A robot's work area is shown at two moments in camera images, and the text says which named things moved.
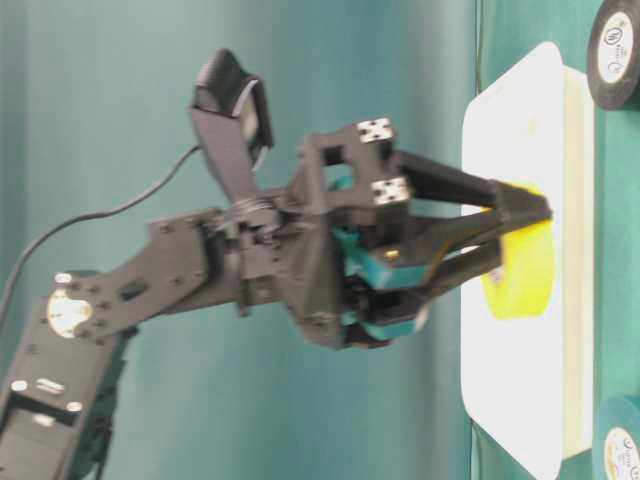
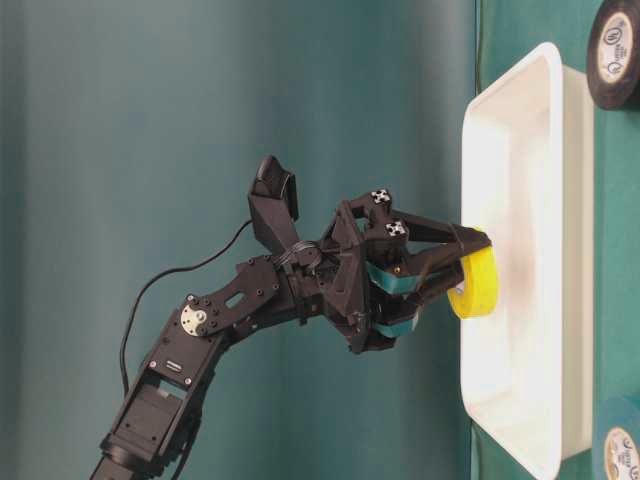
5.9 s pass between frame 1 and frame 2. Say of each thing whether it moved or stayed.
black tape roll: stayed
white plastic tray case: stayed
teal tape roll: stayed
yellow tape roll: moved
